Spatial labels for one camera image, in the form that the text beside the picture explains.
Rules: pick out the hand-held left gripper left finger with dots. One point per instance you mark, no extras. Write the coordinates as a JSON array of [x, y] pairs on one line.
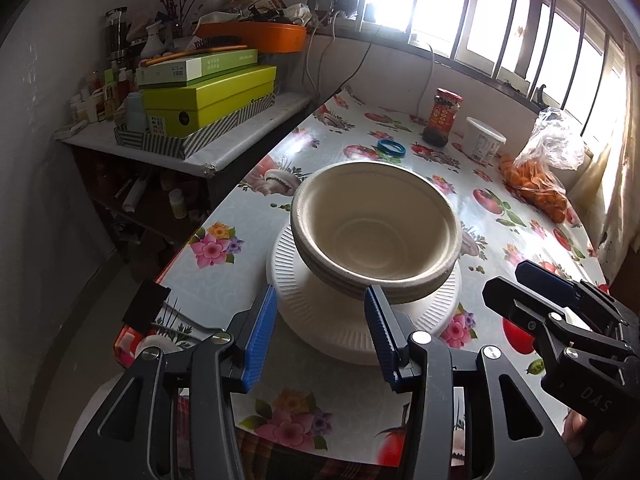
[[257, 340]]

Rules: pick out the cluster of small cosmetic bottles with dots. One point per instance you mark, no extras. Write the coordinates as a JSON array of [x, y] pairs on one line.
[[107, 95]]

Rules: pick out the fruit printed tablecloth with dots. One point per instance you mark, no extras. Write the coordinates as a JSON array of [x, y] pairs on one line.
[[240, 200]]

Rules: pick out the white topped side cabinet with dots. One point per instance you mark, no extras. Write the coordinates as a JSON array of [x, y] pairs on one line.
[[295, 106]]

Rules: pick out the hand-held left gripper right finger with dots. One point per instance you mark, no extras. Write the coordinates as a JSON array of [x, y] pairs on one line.
[[380, 340]]

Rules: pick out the black hairbrush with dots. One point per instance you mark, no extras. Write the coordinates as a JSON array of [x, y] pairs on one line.
[[220, 41]]

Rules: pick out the dark glass grinder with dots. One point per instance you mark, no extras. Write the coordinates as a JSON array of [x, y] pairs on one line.
[[116, 30]]

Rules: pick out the white ceramic vase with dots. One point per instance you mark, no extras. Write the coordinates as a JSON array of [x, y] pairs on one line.
[[151, 42]]

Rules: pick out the striped cardboard box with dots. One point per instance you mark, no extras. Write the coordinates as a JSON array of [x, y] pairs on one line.
[[215, 137]]

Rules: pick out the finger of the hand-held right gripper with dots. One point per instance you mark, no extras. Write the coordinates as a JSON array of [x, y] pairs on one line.
[[545, 280], [515, 300]]

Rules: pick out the white foam plate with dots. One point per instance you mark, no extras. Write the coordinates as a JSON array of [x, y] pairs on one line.
[[360, 362], [350, 357], [320, 330]]

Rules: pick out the clear bag of small oranges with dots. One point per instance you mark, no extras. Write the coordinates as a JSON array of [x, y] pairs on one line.
[[542, 180]]

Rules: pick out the black binder clip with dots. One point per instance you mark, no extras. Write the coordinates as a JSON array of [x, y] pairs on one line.
[[145, 305]]

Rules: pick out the white rolled paper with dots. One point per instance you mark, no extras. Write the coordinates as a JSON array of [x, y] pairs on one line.
[[135, 192]]

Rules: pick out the pale blue bottle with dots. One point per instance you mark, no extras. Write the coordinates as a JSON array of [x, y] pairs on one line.
[[135, 112]]

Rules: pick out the barred window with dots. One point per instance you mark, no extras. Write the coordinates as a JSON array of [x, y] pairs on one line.
[[500, 50]]

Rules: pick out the person's right hand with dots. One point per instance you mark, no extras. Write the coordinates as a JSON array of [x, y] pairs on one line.
[[575, 427]]

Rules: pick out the orange plastic basket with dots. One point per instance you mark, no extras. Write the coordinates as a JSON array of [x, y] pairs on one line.
[[270, 37]]

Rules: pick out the yellow-green cardboard box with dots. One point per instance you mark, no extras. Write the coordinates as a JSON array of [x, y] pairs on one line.
[[215, 105]]

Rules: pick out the cream patterned curtain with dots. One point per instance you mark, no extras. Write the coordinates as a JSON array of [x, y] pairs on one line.
[[615, 185]]

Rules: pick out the white plastic tub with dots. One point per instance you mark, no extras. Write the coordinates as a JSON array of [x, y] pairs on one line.
[[482, 142]]

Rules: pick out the pale green flat box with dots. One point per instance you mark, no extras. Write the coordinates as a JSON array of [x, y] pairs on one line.
[[200, 67]]

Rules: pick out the plaid blanket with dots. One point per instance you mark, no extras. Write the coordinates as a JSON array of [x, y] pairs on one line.
[[325, 465]]

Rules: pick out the red label sauce jar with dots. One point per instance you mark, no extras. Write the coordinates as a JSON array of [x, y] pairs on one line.
[[442, 120]]

